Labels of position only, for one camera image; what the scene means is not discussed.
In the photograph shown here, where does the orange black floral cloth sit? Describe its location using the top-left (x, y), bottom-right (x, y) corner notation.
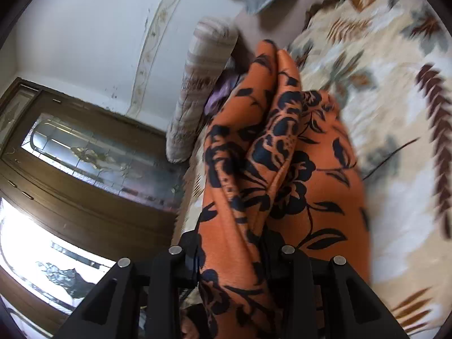
top-left (180, 39), bottom-right (371, 339)

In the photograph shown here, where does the striped bolster cushion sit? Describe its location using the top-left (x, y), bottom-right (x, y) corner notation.
top-left (166, 17), bottom-right (239, 164)

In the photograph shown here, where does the purple cloth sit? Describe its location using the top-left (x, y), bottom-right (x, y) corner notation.
top-left (205, 73), bottom-right (241, 114)

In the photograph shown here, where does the pink bed sheet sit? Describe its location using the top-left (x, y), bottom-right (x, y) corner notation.
top-left (234, 3), bottom-right (313, 69)

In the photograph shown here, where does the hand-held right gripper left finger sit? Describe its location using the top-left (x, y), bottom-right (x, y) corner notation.
top-left (53, 231), bottom-right (205, 339)

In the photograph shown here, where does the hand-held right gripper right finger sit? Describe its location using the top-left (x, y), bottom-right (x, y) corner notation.
top-left (261, 233), bottom-right (407, 339)

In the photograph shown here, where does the wooden door with glass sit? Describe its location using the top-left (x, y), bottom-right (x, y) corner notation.
top-left (0, 77), bottom-right (188, 336)

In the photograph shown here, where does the leaf print blanket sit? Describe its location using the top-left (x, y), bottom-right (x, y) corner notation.
top-left (177, 0), bottom-right (452, 336)

